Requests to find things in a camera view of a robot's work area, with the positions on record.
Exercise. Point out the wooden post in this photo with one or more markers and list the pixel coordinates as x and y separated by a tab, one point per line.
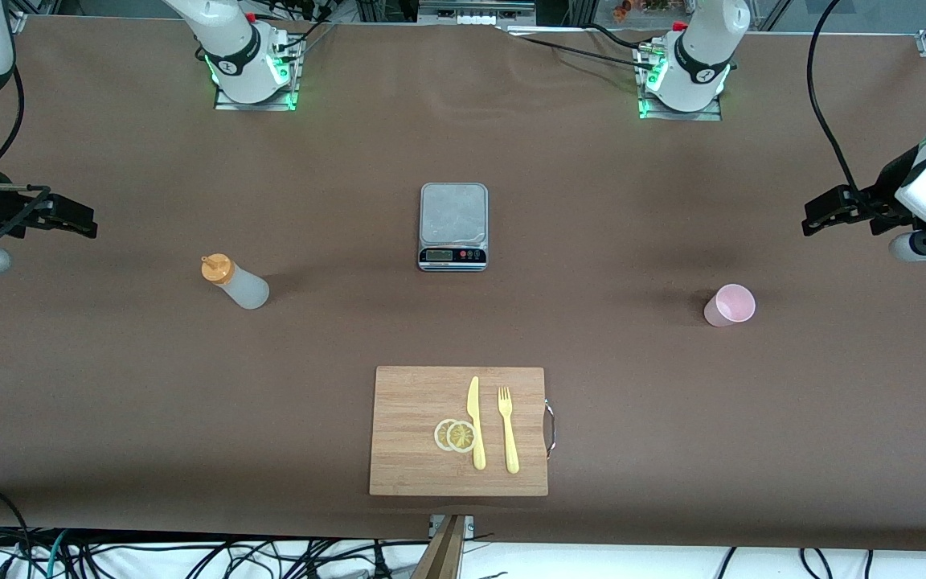
443	555

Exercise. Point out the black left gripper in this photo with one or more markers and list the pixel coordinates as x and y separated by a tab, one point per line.
887	187

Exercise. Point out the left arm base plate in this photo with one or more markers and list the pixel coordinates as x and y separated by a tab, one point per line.
708	116

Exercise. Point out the pink plastic cup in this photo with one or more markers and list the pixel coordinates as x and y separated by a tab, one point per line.
724	310

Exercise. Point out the yellow plastic knife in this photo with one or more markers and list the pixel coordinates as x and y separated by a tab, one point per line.
479	450

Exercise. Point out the yellow plastic fork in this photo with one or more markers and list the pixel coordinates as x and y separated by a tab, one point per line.
511	450

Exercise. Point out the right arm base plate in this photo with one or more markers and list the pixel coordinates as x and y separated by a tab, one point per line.
258	106

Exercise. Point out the grey power strip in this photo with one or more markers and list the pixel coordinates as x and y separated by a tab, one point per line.
475	16

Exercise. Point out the lemon slice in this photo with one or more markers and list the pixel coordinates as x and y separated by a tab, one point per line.
461	437
440	435

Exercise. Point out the wooden cutting board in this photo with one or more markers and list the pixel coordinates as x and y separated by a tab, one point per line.
415	402

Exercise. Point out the translucent sauce bottle orange cap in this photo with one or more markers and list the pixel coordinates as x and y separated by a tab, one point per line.
246	289

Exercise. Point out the orange background object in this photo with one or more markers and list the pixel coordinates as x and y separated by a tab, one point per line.
622	10

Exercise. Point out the silver digital kitchen scale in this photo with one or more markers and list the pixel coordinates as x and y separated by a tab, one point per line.
452	213

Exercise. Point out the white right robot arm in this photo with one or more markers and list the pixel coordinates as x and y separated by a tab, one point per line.
234	48

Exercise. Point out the metal table bracket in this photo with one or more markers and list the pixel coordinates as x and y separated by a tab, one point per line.
469	527

